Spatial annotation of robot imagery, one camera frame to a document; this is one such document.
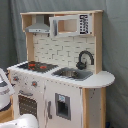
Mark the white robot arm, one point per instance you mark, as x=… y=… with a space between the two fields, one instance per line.
x=6 y=90

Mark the wooden toy kitchen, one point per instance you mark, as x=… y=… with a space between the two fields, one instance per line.
x=64 y=52

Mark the grey toy sink basin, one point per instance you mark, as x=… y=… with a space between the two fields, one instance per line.
x=73 y=74

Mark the black toy faucet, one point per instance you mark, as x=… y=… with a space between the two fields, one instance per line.
x=82 y=64

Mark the black toy stovetop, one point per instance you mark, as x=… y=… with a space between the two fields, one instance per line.
x=37 y=66

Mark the right red stove knob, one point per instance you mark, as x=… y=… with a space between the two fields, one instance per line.
x=34 y=83

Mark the red stove knob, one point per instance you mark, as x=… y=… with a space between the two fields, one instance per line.
x=15 y=78
x=34 y=83

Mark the white fridge door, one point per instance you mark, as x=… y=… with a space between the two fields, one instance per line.
x=63 y=105

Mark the white microwave door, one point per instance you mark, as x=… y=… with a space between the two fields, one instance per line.
x=70 y=25

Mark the grey range hood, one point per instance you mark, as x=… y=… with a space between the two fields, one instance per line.
x=40 y=24

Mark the left red stove knob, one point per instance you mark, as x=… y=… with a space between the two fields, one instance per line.
x=15 y=78

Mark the white oven door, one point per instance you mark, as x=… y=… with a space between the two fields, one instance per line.
x=28 y=101

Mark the grey backdrop curtain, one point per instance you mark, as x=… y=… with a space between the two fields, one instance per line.
x=115 y=43

